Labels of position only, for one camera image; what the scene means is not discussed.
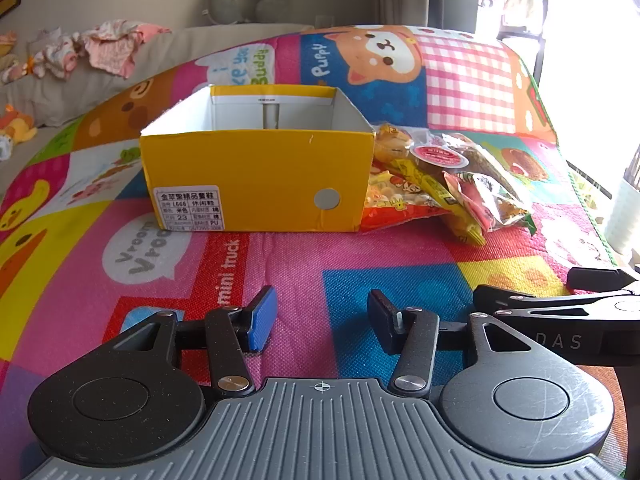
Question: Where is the orange snack packet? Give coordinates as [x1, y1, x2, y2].
[359, 169, 451, 234]

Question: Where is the yellow cardboard box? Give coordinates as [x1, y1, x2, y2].
[139, 85, 377, 233]

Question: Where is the orange plush toy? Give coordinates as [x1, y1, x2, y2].
[0, 104, 39, 161]

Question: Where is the red snack packet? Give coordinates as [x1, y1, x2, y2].
[442, 172, 501, 235]

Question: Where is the colourful cartoon play mat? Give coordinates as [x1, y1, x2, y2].
[0, 24, 623, 411]

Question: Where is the small patterned clothes pile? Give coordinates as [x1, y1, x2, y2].
[27, 27, 85, 80]

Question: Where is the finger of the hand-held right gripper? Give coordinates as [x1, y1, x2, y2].
[566, 267, 640, 293]
[472, 284, 640, 322]

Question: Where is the clear brown snack packet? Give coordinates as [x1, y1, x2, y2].
[452, 170, 539, 236]

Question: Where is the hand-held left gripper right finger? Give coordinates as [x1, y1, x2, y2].
[367, 289, 538, 397]

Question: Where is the clear packet with red label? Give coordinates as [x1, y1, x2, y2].
[407, 130, 521, 196]

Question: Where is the yellow stick snack packet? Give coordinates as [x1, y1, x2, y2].
[390, 157, 487, 247]

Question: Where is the black metal rack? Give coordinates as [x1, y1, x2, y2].
[479, 0, 547, 78]

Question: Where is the white plant pot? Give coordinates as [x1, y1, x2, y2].
[604, 144, 640, 256]

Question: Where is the pink crumpled cloth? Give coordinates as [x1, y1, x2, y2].
[82, 20, 173, 80]

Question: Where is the yellow small bread packet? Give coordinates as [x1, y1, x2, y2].
[375, 122, 420, 167]

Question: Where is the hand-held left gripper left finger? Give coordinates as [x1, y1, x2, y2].
[102, 285, 279, 397]

